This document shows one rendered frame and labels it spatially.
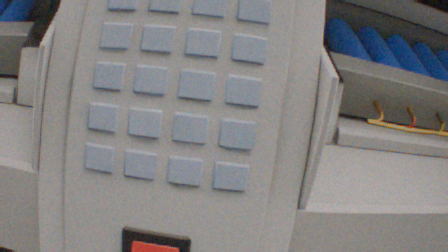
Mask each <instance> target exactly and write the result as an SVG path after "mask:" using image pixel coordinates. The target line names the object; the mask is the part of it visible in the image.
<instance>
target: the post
mask: <svg viewBox="0 0 448 252"><path fill-rule="evenodd" d="M325 3H326V0H295V4H294V8H295V9H294V14H293V17H294V20H293V25H292V28H293V30H292V36H291V48H290V53H289V55H290V58H289V65H288V70H287V73H288V77H287V83H286V90H285V95H284V101H283V103H284V108H283V114H282V121H281V127H280V133H279V140H278V146H277V153H276V159H275V165H274V170H273V172H272V177H271V184H270V190H269V195H268V202H267V207H266V211H265V214H264V219H263V225H262V230H261V235H260V241H259V245H258V247H257V252H288V247H289V241H290V239H291V236H292V231H293V226H294V221H295V219H296V216H297V210H298V204H299V199H300V196H301V193H302V187H303V182H304V176H305V170H306V164H307V158H308V153H309V148H310V142H311V135H312V128H313V122H314V116H315V111H316V105H317V93H318V87H319V76H320V70H321V68H320V65H321V59H322V56H321V54H322V48H323V46H322V43H323V32H324V28H323V27H324V23H325V21H324V17H325V13H324V12H325V8H326V7H325ZM88 4H89V0H61V4H60V8H59V11H58V18H57V21H56V25H55V31H54V34H53V40H52V47H51V50H50V56H49V64H48V70H47V75H46V81H45V88H44V96H43V105H42V121H41V129H40V145H39V169H38V172H39V176H38V182H39V184H38V190H39V192H38V197H39V200H38V204H39V207H38V210H39V214H38V215H39V228H40V229H39V233H40V235H39V237H40V248H41V249H40V252H65V250H66V249H65V237H64V236H65V231H64V229H65V226H64V223H65V220H64V215H65V214H64V209H65V207H64V202H65V200H64V194H65V192H64V187H65V183H64V179H65V156H66V141H67V125H68V117H69V109H70V101H71V93H72V85H73V77H74V70H75V64H76V61H77V55H78V47H79V43H80V39H81V32H82V29H83V25H84V18H85V15H86V10H87V6H88Z"/></svg>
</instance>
